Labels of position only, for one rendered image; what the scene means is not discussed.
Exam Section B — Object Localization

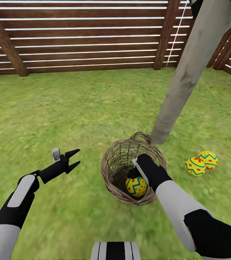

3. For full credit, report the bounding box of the easter egg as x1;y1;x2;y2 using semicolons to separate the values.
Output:
198;151;218;169
125;177;147;198
185;157;206;177

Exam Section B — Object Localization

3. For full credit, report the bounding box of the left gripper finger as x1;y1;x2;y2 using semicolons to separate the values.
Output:
65;149;80;162
69;161;80;172

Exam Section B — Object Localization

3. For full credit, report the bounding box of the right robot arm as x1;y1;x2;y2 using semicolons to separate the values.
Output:
126;154;231;260

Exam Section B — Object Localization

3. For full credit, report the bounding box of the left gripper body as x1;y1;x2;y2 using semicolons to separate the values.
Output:
48;154;70;178

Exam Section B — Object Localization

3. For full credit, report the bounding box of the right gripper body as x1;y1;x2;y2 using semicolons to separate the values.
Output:
127;167;142;179

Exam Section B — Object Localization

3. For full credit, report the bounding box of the wicker basket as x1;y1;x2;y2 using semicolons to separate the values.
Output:
100;131;168;206

